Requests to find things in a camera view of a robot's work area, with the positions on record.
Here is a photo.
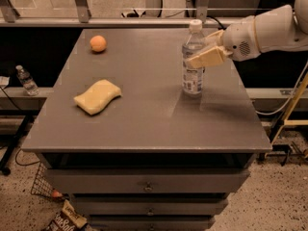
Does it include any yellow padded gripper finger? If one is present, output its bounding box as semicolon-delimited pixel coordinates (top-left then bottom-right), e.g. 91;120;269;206
204;30;224;47
186;46;232;69

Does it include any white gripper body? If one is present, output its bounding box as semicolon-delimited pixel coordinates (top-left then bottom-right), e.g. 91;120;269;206
222;15;260;62

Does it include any clear plastic water bottle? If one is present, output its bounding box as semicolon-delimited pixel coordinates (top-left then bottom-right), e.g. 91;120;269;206
182;19;205;97

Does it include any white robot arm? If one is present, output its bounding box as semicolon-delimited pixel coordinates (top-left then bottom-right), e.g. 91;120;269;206
184;0;308;69

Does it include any yellow metal stand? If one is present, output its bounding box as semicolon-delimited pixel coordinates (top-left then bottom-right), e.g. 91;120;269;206
269;73;308;145

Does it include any orange fruit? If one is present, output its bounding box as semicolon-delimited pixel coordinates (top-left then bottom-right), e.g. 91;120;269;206
90;36;107;53

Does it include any grey drawer cabinet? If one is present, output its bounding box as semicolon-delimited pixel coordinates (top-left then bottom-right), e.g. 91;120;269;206
21;28;273;231

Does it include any yellow sponge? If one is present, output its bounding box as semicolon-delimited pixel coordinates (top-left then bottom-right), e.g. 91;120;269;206
74;80;122;116

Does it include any top drawer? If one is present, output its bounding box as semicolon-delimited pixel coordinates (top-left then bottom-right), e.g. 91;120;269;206
45;168;249;193

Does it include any drawer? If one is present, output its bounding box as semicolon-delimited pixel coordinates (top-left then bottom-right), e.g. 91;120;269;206
72;194;228;216
45;168;249;193
89;216;215;231

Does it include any middle drawer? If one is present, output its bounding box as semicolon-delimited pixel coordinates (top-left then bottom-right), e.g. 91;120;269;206
72;194;228;216

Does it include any black stand leg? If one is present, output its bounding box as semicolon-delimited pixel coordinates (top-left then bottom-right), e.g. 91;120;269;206
0;110;36;176

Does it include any bottom drawer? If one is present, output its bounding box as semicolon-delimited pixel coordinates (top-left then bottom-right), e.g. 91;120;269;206
89;216;215;231

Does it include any snack bag on floor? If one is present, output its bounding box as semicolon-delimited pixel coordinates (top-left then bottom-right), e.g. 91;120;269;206
41;200;87;231

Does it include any metal rail frame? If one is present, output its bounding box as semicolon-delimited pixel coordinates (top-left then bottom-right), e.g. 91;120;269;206
0;0;244;28

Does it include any small water bottle on rail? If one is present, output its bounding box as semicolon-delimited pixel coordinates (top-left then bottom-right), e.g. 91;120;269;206
15;65;39;96

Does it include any wire mesh basket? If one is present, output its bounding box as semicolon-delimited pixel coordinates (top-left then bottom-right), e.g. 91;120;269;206
31;164;63;199

